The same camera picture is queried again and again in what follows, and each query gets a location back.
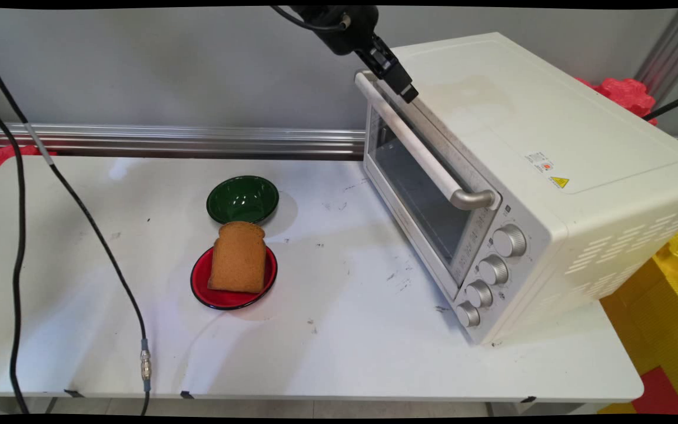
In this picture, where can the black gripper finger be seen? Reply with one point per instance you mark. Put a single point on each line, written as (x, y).
(395, 59)
(383, 66)

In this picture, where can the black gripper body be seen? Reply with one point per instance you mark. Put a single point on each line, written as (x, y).
(342, 29)

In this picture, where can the cream toaster oven body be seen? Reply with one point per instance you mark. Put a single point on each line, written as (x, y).
(551, 118)

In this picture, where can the white label sticker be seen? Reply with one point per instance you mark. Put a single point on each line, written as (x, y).
(539, 161)

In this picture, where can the dark green bowl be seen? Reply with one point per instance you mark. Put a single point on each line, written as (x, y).
(242, 200)

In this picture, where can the yellow warning sticker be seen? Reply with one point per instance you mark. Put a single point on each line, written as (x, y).
(559, 182)

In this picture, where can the silver oven knob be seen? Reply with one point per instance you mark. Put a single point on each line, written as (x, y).
(467, 314)
(479, 293)
(509, 240)
(493, 270)

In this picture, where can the brown bread slice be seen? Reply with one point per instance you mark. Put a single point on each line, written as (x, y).
(238, 259)

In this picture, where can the red plate with black rim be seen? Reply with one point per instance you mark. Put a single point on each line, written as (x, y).
(202, 282)

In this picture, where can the aluminium rail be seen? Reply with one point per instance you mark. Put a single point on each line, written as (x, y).
(227, 140)

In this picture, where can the aluminium frame post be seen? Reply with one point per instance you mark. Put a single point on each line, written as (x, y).
(671, 50)

